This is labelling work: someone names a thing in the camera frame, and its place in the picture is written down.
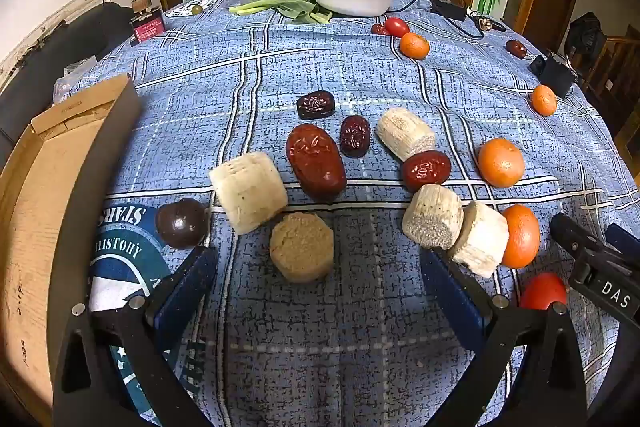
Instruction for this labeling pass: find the large orange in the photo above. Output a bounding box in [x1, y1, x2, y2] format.
[502, 205, 540, 269]
[478, 138, 525, 188]

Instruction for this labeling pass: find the dark purple plum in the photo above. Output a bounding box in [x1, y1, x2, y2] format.
[155, 198, 207, 249]

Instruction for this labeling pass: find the large red jujube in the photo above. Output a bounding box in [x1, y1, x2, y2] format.
[285, 124, 346, 202]

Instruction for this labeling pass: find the small orange far right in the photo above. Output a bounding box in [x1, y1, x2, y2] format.
[530, 84, 558, 117]

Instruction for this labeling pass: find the small orange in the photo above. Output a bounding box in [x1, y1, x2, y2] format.
[399, 32, 431, 61]
[530, 84, 558, 117]

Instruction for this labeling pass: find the black small box device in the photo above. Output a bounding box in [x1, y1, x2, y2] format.
[528, 53, 578, 98]

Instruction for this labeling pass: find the red jujube right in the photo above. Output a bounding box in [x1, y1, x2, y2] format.
[401, 150, 451, 193]

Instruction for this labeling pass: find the dark jujube far right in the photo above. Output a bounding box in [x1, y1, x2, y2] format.
[504, 39, 527, 60]

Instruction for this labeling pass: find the cardboard tray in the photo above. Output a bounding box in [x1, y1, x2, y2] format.
[1, 75, 141, 426]

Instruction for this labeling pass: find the dark jujube middle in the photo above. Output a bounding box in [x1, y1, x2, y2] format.
[340, 115, 371, 158]

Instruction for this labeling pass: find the small orange far top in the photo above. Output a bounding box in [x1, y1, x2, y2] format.
[399, 32, 431, 61]

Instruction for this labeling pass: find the blue plaid tablecloth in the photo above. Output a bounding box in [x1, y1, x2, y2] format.
[78, 0, 639, 426]

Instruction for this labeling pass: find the black power adapter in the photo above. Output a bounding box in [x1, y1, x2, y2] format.
[431, 0, 466, 22]

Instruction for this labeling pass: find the red cherry tomato far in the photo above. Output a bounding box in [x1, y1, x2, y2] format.
[384, 17, 410, 38]

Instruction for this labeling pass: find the dark jujube top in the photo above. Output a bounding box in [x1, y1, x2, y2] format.
[296, 90, 335, 120]

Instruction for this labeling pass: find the small dark jujube far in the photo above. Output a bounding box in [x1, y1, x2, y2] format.
[371, 24, 387, 35]

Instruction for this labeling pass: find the black sofa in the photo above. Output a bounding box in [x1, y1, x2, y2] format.
[0, 2, 134, 162]

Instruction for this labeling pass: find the pink perfume box bottle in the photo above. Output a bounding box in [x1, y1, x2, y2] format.
[130, 0, 165, 43]

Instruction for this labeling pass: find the green leafy vegetable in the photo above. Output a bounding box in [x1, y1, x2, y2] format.
[229, 0, 333, 24]

